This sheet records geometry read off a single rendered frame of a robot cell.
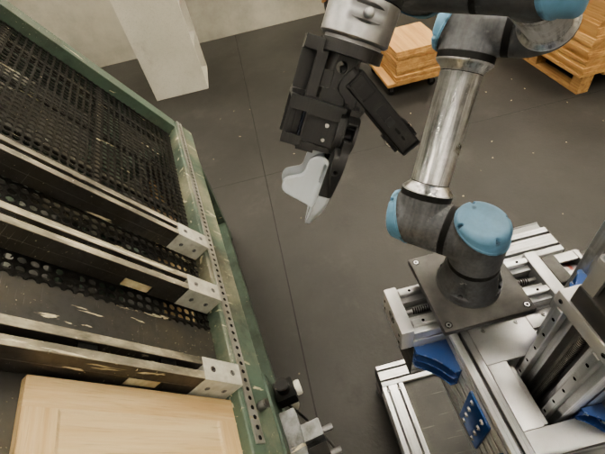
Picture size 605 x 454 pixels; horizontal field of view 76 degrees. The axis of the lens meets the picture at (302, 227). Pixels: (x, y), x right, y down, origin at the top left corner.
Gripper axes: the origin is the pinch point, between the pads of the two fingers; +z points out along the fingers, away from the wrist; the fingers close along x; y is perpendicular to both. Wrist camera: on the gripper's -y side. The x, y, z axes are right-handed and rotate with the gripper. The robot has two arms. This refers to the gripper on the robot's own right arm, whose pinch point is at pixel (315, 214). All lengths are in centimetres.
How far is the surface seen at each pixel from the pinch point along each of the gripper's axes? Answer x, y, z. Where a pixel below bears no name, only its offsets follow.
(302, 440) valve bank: -25, -22, 75
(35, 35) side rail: -131, 104, 6
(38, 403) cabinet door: -3, 34, 47
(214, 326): -48, 8, 62
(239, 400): -26, -2, 65
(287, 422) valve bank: -30, -18, 75
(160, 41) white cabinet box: -385, 124, 11
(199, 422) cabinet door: -17, 7, 63
